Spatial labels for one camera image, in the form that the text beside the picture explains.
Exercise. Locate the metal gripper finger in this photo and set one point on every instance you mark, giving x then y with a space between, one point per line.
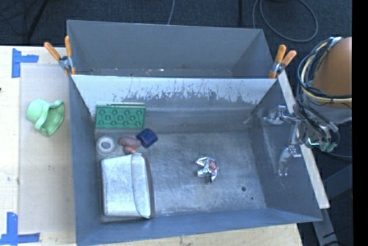
287 156
278 116

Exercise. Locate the crumpled silver foil wrapper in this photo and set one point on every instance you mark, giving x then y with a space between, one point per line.
207 168

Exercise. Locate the grey metal bin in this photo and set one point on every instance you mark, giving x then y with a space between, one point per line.
187 135

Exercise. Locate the dark blue cube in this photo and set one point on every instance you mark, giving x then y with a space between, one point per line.
147 138

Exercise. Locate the red-brown toy food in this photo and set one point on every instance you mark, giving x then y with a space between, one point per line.
129 142

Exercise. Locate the dark green flat block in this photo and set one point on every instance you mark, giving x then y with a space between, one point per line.
120 117

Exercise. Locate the light green plastic cup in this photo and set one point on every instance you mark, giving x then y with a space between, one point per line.
43 117

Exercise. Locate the pale flat board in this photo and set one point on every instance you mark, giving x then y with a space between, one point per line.
43 170

